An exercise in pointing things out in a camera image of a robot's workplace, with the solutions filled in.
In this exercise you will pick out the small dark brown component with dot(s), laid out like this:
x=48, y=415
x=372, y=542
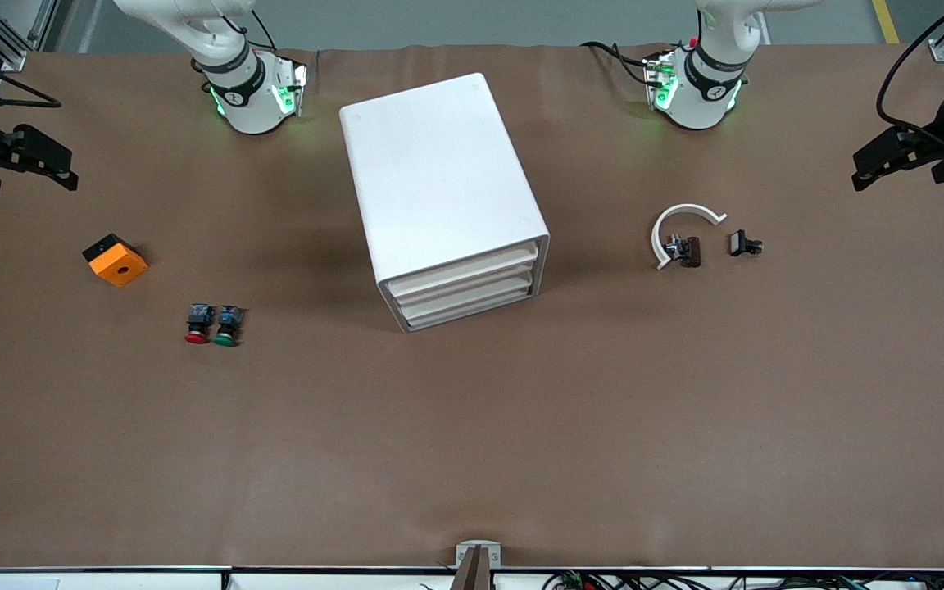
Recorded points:
x=689, y=251

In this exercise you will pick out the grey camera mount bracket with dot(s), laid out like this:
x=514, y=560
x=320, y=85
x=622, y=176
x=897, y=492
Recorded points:
x=464, y=553

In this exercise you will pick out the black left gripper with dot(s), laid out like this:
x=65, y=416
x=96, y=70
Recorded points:
x=940, y=140

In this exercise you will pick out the brown table cloth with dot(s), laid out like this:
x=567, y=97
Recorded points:
x=472, y=451

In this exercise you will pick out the brown camera pole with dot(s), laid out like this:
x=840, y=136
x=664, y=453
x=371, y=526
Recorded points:
x=474, y=575

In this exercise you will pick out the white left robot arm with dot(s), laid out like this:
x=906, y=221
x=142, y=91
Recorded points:
x=701, y=98

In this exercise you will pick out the small black component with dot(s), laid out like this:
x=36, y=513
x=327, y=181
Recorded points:
x=740, y=242

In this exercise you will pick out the red push button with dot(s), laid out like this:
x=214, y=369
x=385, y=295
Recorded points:
x=197, y=321

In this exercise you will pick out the white table edge rail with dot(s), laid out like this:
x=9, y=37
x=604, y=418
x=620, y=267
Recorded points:
x=111, y=580

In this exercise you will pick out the yellow floor tape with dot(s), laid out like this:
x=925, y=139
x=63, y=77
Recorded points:
x=886, y=20

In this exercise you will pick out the green push button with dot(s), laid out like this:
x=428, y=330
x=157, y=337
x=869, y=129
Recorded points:
x=228, y=321

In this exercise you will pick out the orange box with hole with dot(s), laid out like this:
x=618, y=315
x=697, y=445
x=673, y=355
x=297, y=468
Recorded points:
x=120, y=266

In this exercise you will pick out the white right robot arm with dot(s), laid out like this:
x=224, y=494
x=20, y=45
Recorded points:
x=242, y=98

